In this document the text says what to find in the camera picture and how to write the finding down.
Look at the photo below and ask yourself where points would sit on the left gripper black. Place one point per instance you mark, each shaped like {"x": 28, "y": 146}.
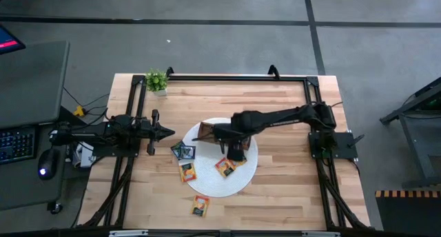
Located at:
{"x": 151, "y": 131}

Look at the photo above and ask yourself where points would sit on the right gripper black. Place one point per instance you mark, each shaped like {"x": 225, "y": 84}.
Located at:
{"x": 227, "y": 132}

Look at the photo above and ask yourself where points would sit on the dark blue tea sachet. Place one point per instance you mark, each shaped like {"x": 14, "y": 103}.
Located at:
{"x": 189, "y": 152}
{"x": 176, "y": 149}

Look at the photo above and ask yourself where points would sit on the wooden three-compartment box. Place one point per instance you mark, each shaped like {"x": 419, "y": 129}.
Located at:
{"x": 206, "y": 128}

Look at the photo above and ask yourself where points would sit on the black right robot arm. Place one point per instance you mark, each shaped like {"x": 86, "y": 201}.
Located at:
{"x": 286, "y": 115}

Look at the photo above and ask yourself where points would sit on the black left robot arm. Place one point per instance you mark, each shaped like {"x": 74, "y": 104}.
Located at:
{"x": 103, "y": 130}

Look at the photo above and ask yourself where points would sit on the white round woven placemat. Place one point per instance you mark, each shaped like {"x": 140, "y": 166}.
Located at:
{"x": 213, "y": 182}

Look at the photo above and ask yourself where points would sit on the small green potted plant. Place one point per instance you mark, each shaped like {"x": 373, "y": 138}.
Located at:
{"x": 156, "y": 81}

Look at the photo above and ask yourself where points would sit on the small white box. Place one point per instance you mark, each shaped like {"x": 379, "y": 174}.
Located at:
{"x": 82, "y": 157}

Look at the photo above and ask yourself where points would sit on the black computer mouse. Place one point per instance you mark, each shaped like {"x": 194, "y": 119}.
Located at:
{"x": 48, "y": 163}

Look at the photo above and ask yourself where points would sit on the black desk caster wheel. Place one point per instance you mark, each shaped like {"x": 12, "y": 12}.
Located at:
{"x": 56, "y": 208}

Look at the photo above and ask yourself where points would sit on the grey rolling desk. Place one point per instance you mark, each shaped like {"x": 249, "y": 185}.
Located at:
{"x": 31, "y": 82}

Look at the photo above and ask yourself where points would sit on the backlit black keyboard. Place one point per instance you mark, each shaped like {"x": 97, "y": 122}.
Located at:
{"x": 15, "y": 145}

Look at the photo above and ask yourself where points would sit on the desk computer screen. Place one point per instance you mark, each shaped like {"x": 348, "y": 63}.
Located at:
{"x": 8, "y": 40}

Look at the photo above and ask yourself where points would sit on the orange black striped crate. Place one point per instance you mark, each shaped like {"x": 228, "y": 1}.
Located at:
{"x": 410, "y": 216}

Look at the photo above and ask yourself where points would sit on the grey metal cart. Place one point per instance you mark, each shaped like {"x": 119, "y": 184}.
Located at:
{"x": 423, "y": 144}

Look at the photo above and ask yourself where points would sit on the black aluminium rig frame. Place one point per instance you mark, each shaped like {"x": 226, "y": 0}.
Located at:
{"x": 241, "y": 78}

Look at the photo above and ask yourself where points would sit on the silver table edge bracket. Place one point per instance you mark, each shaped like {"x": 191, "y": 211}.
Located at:
{"x": 128, "y": 233}
{"x": 320, "y": 234}

